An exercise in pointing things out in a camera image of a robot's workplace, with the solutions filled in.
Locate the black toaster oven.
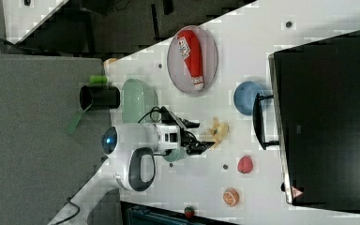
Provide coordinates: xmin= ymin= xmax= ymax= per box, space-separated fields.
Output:
xmin=252 ymin=30 xmax=360 ymax=214

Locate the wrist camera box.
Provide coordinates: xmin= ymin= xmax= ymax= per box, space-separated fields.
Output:
xmin=160 ymin=106 xmax=186 ymax=128

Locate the orange slice toy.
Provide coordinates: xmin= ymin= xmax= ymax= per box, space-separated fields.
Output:
xmin=222 ymin=187 xmax=239 ymax=207

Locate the small red strawberry toy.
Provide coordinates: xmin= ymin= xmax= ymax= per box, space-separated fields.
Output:
xmin=184 ymin=206 xmax=195 ymax=218

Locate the green oval colander basket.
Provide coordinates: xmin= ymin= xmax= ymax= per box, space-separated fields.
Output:
xmin=122 ymin=79 xmax=158 ymax=123

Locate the green marker cylinder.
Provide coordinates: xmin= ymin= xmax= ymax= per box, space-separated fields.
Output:
xmin=89 ymin=75 xmax=109 ymax=84

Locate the green cup with handle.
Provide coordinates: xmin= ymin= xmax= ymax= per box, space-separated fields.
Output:
xmin=163 ymin=147 xmax=188 ymax=162

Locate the red ketchup bottle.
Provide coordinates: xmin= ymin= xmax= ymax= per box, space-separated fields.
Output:
xmin=176 ymin=30 xmax=204 ymax=90

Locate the red toy strawberry fruit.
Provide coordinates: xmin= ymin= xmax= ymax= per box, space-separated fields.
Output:
xmin=237 ymin=156 xmax=253 ymax=173

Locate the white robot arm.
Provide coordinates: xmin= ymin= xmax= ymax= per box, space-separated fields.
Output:
xmin=48 ymin=119 xmax=214 ymax=225

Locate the black cylinder cup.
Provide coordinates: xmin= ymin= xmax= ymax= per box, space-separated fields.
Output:
xmin=79 ymin=85 xmax=121 ymax=111

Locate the grey round plate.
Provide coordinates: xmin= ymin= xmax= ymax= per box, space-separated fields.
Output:
xmin=167 ymin=26 xmax=218 ymax=95

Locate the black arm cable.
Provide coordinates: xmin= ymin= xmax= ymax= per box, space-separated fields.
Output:
xmin=137 ymin=106 xmax=170 ymax=125

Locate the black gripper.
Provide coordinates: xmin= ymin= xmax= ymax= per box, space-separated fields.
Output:
xmin=181 ymin=119 xmax=215 ymax=156

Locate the teal bin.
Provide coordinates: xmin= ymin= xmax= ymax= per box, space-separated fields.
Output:
xmin=127 ymin=207 xmax=232 ymax=225

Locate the blue bowl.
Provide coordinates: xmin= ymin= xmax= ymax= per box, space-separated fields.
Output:
xmin=233 ymin=82 xmax=264 ymax=116

